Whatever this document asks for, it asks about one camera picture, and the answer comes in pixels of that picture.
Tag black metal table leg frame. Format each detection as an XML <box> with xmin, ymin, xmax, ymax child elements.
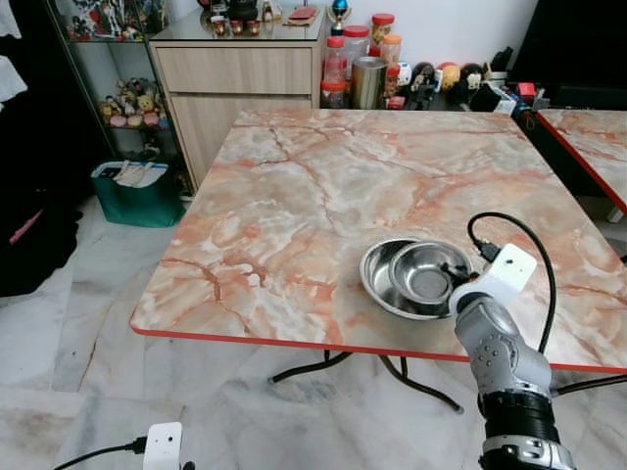
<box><xmin>269</xmin><ymin>351</ymin><xmax>627</xmax><ymax>413</ymax></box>

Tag green storage box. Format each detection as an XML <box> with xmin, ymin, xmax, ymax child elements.
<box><xmin>91</xmin><ymin>160</ymin><xmax>187</xmax><ymax>229</ymax></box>

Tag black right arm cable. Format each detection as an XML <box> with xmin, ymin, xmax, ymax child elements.
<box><xmin>467</xmin><ymin>212</ymin><xmax>559</xmax><ymax>353</ymax></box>

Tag black flat television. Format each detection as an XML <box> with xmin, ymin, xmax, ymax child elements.
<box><xmin>509</xmin><ymin>0</ymin><xmax>627</xmax><ymax>87</ymax></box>

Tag large stainless steel bowl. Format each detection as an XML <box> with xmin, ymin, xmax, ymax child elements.
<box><xmin>360</xmin><ymin>238</ymin><xmax>476</xmax><ymax>320</ymax></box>

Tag light wooden drawer cabinet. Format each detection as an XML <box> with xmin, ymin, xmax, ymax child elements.
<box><xmin>149</xmin><ymin>10</ymin><xmax>329</xmax><ymax>187</ymax></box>

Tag yellow toy figure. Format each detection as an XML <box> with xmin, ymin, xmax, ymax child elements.
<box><xmin>437</xmin><ymin>62</ymin><xmax>459</xmax><ymax>91</ymax></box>

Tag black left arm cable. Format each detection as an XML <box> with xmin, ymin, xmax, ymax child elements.
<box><xmin>54</xmin><ymin>438</ymin><xmax>148</xmax><ymax>470</ymax></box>

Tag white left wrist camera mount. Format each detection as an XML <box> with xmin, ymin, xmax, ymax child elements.
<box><xmin>142</xmin><ymin>422</ymin><xmax>185</xmax><ymax>470</ymax></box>

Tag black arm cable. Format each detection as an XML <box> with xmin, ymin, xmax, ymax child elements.
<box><xmin>54</xmin><ymin>438</ymin><xmax>148</xmax><ymax>470</ymax></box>
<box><xmin>467</xmin><ymin>212</ymin><xmax>559</xmax><ymax>353</ymax></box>

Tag white small box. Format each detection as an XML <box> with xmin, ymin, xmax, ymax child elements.
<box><xmin>470</xmin><ymin>83</ymin><xmax>520</xmax><ymax>117</ymax></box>

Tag red flat case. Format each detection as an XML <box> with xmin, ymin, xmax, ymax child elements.
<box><xmin>284</xmin><ymin>7</ymin><xmax>320</xmax><ymax>25</ymax></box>

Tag stainless steel tumbler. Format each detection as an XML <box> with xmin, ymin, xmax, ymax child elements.
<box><xmin>351</xmin><ymin>56</ymin><xmax>388</xmax><ymax>111</ymax></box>

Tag glass shelf with figurines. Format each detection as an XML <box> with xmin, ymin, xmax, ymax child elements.
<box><xmin>44</xmin><ymin>0</ymin><xmax>197</xmax><ymax>197</ymax></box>

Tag small stainless steel bowl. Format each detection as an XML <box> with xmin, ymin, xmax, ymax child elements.
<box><xmin>389</xmin><ymin>241</ymin><xmax>474</xmax><ymax>306</ymax></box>

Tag small trophy cup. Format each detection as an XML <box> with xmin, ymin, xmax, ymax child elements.
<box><xmin>328</xmin><ymin>0</ymin><xmax>351</xmax><ymax>28</ymax></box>

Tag black toy figure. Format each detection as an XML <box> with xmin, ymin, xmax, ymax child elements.
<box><xmin>458</xmin><ymin>63</ymin><xmax>485</xmax><ymax>105</ymax></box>
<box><xmin>411</xmin><ymin>63</ymin><xmax>437</xmax><ymax>103</ymax></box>

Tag black hanging clothes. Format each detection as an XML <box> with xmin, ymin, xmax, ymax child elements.
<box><xmin>0</xmin><ymin>0</ymin><xmax>87</xmax><ymax>298</ymax></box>

